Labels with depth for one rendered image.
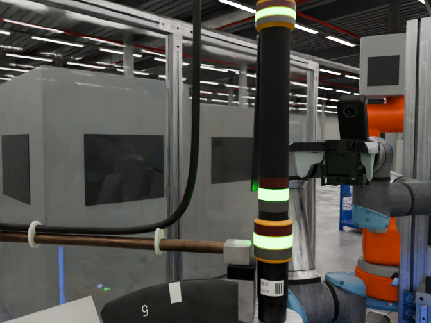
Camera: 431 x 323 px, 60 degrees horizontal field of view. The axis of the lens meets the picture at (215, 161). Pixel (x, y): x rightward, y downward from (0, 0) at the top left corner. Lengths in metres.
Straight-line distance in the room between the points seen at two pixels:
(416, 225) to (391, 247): 3.08
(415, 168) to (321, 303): 0.49
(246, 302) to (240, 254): 0.06
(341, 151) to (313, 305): 0.57
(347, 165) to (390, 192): 0.22
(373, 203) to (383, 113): 3.57
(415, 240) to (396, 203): 0.43
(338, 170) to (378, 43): 3.77
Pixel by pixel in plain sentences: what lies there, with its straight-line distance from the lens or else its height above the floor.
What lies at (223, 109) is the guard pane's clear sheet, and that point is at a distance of 1.40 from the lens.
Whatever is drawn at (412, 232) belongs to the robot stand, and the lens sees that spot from 1.30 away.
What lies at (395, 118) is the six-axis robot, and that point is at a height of 1.91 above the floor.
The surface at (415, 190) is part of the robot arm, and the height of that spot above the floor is 1.56.
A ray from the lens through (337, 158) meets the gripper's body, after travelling 0.67.
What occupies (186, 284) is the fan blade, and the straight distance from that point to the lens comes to 0.62.
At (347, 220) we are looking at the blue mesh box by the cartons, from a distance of 7.48.
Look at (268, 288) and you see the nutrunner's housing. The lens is 0.44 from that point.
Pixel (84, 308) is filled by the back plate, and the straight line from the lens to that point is 0.81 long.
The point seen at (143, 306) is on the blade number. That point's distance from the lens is 0.62.
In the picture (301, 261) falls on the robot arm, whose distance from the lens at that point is 1.13.
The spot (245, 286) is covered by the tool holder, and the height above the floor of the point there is 1.50.
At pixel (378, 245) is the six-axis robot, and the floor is 0.60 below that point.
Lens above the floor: 1.67
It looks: 3 degrees down
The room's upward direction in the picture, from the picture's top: straight up
